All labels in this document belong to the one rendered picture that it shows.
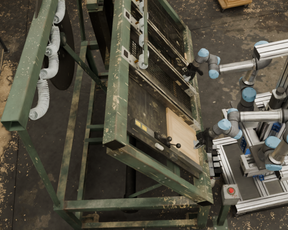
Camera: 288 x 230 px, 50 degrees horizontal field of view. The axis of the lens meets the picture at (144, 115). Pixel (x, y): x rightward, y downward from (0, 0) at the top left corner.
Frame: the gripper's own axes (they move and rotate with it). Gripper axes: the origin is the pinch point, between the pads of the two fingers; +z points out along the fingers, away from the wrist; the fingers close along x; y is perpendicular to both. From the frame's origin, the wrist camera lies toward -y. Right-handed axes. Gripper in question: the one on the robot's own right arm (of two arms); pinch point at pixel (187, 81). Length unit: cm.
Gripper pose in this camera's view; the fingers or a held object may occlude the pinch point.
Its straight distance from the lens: 277.6
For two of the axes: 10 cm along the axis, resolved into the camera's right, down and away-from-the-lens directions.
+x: 1.7, 8.0, -5.8
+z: -3.6, 6.0, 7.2
